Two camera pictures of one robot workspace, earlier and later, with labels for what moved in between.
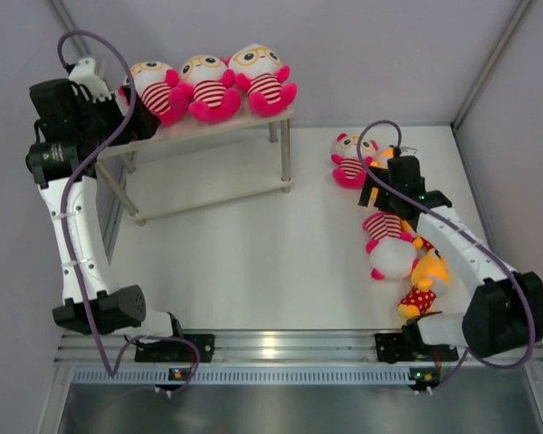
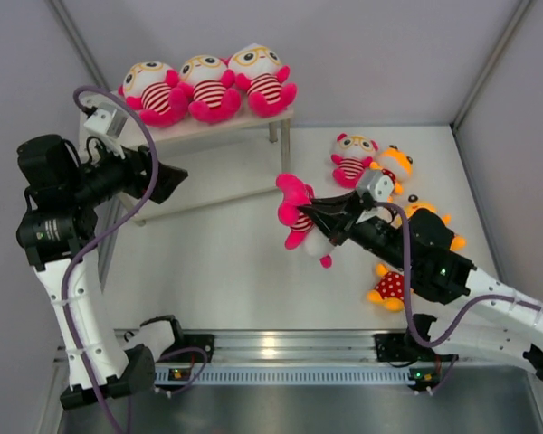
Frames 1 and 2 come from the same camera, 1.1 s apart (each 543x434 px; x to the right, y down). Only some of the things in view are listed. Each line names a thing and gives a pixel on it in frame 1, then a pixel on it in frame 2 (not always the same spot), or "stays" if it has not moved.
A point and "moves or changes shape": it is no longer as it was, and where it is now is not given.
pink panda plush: x=209 y=82 stays
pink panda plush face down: x=157 y=84 stays
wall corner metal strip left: x=66 y=17 stays
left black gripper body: x=99 y=118 -> x=109 y=177
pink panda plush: x=392 y=254 moves or changes shape
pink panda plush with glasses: x=262 y=73 stays
